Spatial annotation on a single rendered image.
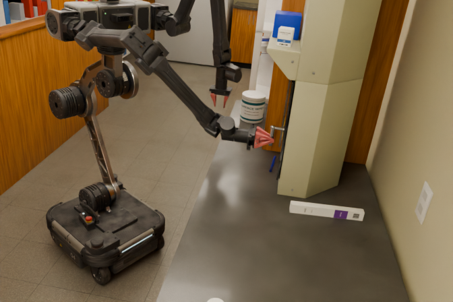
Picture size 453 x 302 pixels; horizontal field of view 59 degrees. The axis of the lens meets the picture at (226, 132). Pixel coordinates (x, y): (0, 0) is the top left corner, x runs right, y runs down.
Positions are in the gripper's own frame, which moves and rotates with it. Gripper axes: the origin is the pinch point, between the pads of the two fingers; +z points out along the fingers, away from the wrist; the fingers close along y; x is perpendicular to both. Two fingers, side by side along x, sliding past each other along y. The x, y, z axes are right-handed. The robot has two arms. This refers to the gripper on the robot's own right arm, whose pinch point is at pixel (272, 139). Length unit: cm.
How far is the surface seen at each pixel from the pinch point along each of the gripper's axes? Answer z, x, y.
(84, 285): -94, 114, 0
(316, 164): 18.0, 5.5, -4.6
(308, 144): 13.5, -3.3, -5.4
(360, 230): 35.3, 18.5, -22.7
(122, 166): -126, 130, 128
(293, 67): 4.1, -31.5, -1.9
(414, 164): 48, -7, -14
